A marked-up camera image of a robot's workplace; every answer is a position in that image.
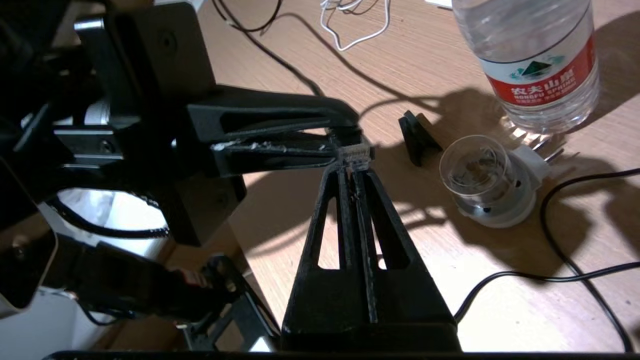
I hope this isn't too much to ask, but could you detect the small black plastic clip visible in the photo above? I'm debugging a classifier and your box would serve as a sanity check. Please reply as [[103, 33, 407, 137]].
[[398, 110, 443, 167]]

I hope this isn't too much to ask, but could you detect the red-capped water bottle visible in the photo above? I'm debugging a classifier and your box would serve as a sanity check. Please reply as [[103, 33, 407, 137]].
[[451, 0, 601, 135]]

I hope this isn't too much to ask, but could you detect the black USB cable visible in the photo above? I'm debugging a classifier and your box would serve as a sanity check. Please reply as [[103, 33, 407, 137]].
[[454, 169, 640, 352]]

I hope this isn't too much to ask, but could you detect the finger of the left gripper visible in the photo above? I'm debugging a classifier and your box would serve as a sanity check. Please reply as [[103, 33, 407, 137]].
[[187, 86, 362, 146], [211, 137, 341, 178]]

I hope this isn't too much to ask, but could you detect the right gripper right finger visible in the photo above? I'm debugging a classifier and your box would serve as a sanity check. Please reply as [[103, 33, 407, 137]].
[[352, 170, 461, 351]]

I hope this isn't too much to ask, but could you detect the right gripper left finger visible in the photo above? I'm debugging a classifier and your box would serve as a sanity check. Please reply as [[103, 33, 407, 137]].
[[281, 167, 376, 351]]

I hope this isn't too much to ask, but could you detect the black ethernet cable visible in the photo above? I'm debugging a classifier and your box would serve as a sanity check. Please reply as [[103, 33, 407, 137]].
[[212, 0, 376, 169]]

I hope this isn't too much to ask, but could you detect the small round white device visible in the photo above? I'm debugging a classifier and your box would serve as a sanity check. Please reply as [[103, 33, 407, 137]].
[[439, 134, 567, 230]]

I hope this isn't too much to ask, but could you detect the thin white power cable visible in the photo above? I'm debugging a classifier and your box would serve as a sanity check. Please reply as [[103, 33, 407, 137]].
[[320, 0, 391, 52]]

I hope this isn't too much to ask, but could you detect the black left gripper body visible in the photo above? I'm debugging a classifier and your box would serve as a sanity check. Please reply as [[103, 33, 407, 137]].
[[52, 2, 247, 246]]

